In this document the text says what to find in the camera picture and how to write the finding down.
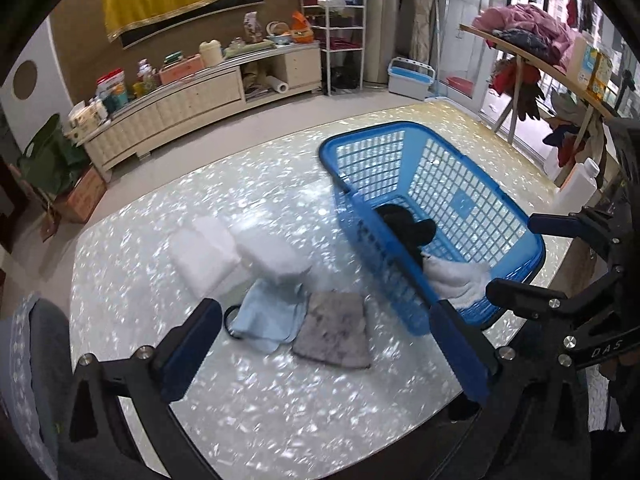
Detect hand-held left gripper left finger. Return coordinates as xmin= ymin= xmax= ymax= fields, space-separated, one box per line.
xmin=57 ymin=298 xmax=224 ymax=480

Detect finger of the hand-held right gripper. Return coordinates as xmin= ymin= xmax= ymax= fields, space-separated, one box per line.
xmin=486 ymin=270 xmax=626 ymax=331
xmin=529 ymin=213 xmax=621 ymax=261

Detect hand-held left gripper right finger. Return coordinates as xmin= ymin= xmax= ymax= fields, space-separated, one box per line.
xmin=429 ymin=301 xmax=592 ymax=480

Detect black hair tie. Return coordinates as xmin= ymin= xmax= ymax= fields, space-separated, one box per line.
xmin=222 ymin=305 xmax=246 ymax=337

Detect light blue cloth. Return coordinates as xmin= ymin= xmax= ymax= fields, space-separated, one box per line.
xmin=232 ymin=280 xmax=308 ymax=354

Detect blue plastic laundry basket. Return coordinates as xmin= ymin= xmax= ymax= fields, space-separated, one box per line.
xmin=318 ymin=121 xmax=547 ymax=337

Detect grey cloth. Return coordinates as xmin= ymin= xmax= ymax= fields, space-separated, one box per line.
xmin=291 ymin=290 xmax=373 ymax=370

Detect white plastic bottle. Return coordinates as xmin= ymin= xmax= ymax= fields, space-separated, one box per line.
xmin=560 ymin=158 xmax=601 ymax=211

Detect white towel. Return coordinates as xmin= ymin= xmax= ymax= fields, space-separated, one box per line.
xmin=424 ymin=256 xmax=493 ymax=310

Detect hanging dark red clothes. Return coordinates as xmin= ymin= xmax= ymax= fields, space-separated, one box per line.
xmin=490 ymin=57 xmax=542 ymax=122

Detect wooden clothes rack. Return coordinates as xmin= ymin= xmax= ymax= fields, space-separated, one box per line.
xmin=459 ymin=24 xmax=621 ymax=186

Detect black cloth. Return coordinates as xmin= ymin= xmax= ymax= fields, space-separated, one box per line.
xmin=376 ymin=204 xmax=437 ymax=266

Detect grey blue chair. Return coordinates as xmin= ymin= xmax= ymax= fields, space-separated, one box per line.
xmin=0 ymin=292 xmax=76 ymax=480

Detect yellow and blue carton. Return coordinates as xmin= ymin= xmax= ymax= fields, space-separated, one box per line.
xmin=580 ymin=47 xmax=614 ymax=106

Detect cardboard box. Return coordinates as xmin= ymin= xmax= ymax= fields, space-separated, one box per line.
xmin=52 ymin=165 xmax=107 ymax=224

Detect blue and white storage box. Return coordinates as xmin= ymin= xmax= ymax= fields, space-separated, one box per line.
xmin=387 ymin=57 xmax=435 ymax=102

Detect pile of pink clothes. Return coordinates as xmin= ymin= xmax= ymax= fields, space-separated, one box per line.
xmin=472 ymin=2 xmax=576 ymax=68

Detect green bag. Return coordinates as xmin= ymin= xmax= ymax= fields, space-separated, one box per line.
xmin=17 ymin=115 xmax=91 ymax=197

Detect cream tufted media cabinet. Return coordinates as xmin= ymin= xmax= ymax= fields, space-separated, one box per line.
xmin=80 ymin=42 xmax=323 ymax=171

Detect tissue pack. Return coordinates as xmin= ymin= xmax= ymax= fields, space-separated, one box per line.
xmin=67 ymin=100 xmax=111 ymax=134

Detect silver standing air conditioner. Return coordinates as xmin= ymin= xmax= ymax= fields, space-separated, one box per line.
xmin=360 ymin=0 xmax=402 ymax=86

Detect pink box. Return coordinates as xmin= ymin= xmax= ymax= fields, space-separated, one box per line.
xmin=159 ymin=55 xmax=205 ymax=86

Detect cream jar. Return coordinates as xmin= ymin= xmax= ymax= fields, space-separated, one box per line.
xmin=199 ymin=40 xmax=223 ymax=67

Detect orange bag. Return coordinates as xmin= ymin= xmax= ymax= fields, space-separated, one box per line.
xmin=291 ymin=11 xmax=315 ymax=44

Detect brown snack bag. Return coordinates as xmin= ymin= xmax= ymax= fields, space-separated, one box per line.
xmin=244 ymin=11 xmax=265 ymax=44

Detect white wire rack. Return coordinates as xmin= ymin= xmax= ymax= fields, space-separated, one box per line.
xmin=300 ymin=0 xmax=368 ymax=96

